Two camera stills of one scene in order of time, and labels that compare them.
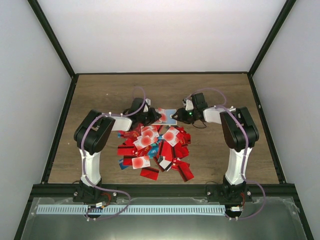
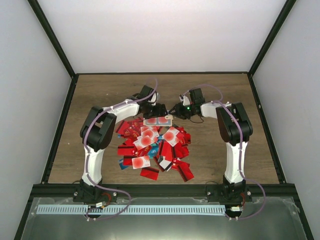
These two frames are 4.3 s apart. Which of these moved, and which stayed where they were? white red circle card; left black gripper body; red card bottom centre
Moved: left black gripper body
Stayed: red card bottom centre; white red circle card
